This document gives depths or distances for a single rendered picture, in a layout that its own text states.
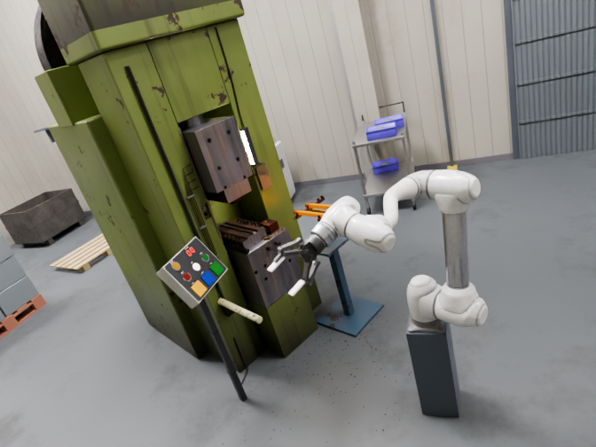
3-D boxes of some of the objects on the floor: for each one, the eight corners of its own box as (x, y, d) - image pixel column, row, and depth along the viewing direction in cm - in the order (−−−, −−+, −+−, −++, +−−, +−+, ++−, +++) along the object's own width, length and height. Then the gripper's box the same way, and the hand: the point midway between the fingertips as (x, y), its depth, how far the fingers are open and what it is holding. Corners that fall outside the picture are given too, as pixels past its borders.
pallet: (113, 233, 689) (110, 228, 686) (141, 235, 646) (138, 230, 642) (50, 270, 613) (48, 265, 609) (77, 276, 570) (74, 270, 566)
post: (247, 398, 294) (191, 266, 250) (243, 402, 292) (184, 270, 248) (244, 396, 297) (187, 265, 253) (239, 399, 295) (181, 269, 251)
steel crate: (90, 220, 793) (74, 186, 766) (48, 247, 712) (27, 211, 684) (60, 223, 827) (43, 192, 799) (16, 251, 745) (-5, 216, 718)
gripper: (306, 218, 150) (265, 262, 144) (341, 264, 162) (304, 307, 156) (294, 215, 156) (254, 257, 150) (329, 260, 168) (293, 301, 162)
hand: (282, 280), depth 153 cm, fingers open, 13 cm apart
